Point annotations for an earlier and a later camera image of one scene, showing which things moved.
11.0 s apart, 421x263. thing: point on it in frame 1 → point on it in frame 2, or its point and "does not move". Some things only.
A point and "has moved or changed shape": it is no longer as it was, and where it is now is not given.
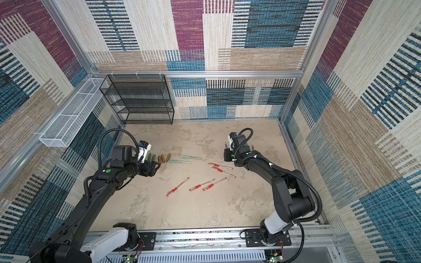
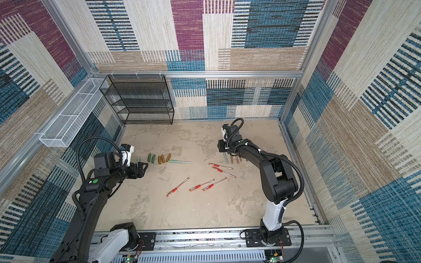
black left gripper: [149, 169] → [140, 171]
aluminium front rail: [317, 244] does not move
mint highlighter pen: [191, 157] has moved or changed shape
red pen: [221, 166] does not move
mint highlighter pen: [179, 161] does not move
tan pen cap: [168, 157] does not move
